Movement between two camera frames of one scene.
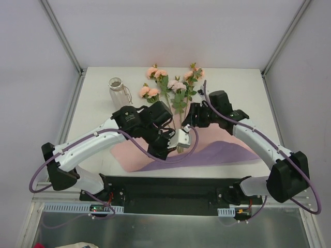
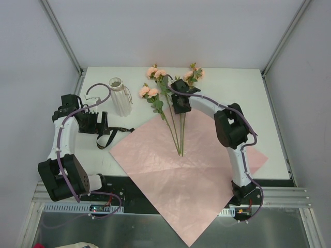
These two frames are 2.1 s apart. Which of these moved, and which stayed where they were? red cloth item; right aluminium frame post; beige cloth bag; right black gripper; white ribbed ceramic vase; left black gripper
Moved: left black gripper; right black gripper
Stayed: beige cloth bag; red cloth item; white ribbed ceramic vase; right aluminium frame post
